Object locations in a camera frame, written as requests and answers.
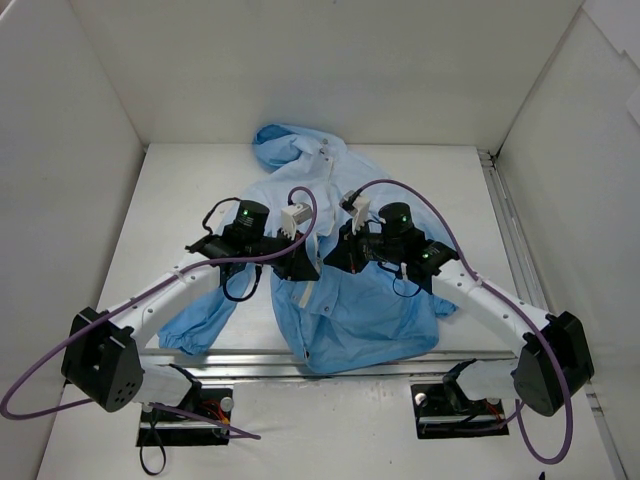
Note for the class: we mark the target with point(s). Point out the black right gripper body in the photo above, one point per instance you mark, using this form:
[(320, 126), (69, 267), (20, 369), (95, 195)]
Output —
[(350, 248)]

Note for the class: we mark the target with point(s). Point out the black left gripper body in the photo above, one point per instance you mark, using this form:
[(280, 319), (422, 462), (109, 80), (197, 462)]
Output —
[(293, 255)]

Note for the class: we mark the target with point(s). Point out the light blue zip jacket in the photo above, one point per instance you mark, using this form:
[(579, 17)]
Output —
[(369, 317)]

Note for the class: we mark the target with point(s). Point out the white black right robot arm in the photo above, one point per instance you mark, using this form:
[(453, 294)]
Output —
[(552, 358)]

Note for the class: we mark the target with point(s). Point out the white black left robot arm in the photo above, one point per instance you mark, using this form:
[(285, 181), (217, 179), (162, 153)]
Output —
[(103, 358)]

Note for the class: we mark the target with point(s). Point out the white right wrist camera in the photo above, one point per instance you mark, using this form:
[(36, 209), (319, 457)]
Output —
[(357, 206)]

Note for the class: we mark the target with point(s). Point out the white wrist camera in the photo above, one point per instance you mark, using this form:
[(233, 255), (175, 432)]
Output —
[(292, 217), (357, 206)]

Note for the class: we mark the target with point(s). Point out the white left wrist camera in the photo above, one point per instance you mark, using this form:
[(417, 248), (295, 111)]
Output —
[(292, 217)]

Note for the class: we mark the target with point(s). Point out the aluminium rail front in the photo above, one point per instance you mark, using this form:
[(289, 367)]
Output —
[(276, 365)]

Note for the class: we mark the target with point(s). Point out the aluminium rail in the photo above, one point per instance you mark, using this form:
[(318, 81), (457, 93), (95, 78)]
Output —
[(276, 365), (529, 287)]

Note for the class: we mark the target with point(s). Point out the aluminium rail right side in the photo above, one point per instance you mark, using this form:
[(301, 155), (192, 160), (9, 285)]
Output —
[(529, 287)]

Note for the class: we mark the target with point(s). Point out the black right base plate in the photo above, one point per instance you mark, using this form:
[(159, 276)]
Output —
[(437, 418)]

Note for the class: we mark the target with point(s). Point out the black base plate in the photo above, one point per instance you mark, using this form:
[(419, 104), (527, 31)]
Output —
[(175, 430), (437, 418)]

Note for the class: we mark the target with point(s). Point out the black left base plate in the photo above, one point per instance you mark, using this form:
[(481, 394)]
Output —
[(175, 430)]

